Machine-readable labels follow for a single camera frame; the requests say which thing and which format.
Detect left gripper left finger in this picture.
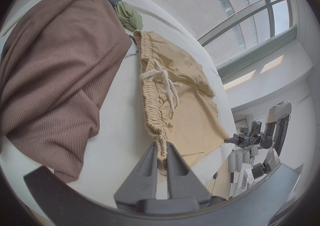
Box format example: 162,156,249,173
114,142,160,205

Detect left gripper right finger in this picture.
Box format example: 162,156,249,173
165,141,212,205

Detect tan shorts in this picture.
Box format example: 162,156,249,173
132,30,230,176

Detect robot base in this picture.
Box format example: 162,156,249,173
229,145,283,193

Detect bed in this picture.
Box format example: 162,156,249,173
0,0,238,220

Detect white garment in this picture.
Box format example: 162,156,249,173
124,43,139,57

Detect brown garment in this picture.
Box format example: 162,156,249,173
0,0,132,183

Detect green garment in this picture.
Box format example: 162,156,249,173
115,1,144,32

